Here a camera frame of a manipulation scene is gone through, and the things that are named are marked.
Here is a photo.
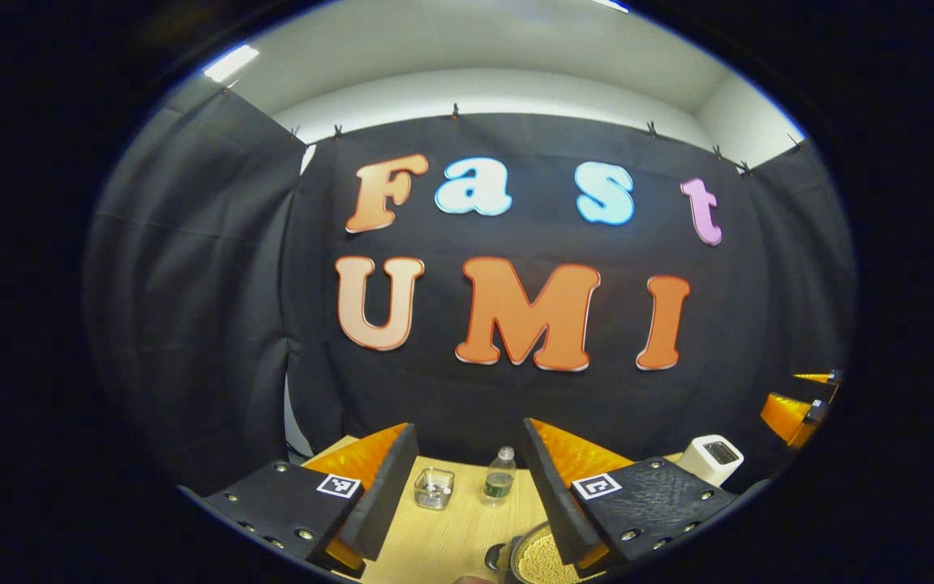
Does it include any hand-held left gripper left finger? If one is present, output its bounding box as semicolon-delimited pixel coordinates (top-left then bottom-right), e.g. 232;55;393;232
179;422;421;578

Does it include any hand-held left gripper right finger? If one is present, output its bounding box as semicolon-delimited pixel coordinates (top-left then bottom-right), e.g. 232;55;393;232
522;418;760;578

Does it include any pile of yellow soybeans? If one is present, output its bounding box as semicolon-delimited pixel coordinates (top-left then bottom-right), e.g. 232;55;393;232
518;531;581;583

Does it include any steel pot with black handles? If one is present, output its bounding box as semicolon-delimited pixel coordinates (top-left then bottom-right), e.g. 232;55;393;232
485;523;589;584

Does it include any clear plastic water bottle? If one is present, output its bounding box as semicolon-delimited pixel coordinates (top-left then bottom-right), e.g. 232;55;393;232
482;446;517;507

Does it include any white toaster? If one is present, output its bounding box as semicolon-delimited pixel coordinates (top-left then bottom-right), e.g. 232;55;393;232
678;435;745;487

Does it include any row of black cloth clips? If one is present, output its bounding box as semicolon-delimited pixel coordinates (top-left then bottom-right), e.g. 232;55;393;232
220;85;804;175

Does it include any small ceiling light panel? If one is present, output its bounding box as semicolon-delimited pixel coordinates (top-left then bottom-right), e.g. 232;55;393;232
204;45;261;84

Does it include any metal wire basket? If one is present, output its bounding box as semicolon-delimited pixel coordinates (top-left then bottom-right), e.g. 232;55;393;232
413;466;456;510

